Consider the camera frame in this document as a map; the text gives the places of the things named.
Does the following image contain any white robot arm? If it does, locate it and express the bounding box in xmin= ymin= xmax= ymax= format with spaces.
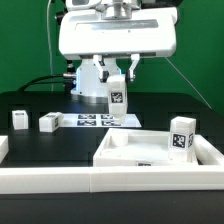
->
xmin=59 ymin=0 xmax=183 ymax=103

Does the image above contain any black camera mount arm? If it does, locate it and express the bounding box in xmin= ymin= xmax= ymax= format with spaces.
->
xmin=55 ymin=9 xmax=77 ymax=93

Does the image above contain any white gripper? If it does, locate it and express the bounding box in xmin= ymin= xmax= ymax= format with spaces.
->
xmin=59 ymin=7 xmax=177 ymax=83

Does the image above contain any white thin cable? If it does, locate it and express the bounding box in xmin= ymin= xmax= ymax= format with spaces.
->
xmin=45 ymin=0 xmax=55 ymax=92

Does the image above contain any black cable bundle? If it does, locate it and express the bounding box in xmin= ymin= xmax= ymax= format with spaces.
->
xmin=18 ymin=73 xmax=68 ymax=92

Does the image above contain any white square table top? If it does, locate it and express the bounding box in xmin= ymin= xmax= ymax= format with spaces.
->
xmin=93 ymin=128 xmax=198 ymax=167

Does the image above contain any white fence wall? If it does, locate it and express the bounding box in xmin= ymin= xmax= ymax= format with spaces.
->
xmin=0 ymin=165 xmax=224 ymax=194
xmin=194 ymin=135 xmax=224 ymax=166
xmin=0 ymin=136 xmax=9 ymax=164

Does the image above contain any white sheet with markers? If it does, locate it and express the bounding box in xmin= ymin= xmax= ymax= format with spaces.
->
xmin=62 ymin=114 xmax=141 ymax=128

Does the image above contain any white right fence wall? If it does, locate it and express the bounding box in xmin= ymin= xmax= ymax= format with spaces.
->
xmin=194 ymin=135 xmax=224 ymax=166

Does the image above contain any white front fence wall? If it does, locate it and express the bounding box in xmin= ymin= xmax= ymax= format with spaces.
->
xmin=0 ymin=165 xmax=224 ymax=194

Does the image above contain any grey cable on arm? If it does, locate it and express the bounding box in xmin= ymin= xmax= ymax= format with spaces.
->
xmin=164 ymin=56 xmax=214 ymax=111

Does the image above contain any white left fence wall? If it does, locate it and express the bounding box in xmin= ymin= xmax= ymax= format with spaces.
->
xmin=0 ymin=136 xmax=9 ymax=164

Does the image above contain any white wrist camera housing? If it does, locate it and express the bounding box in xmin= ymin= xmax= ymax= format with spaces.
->
xmin=65 ymin=0 xmax=102 ymax=11

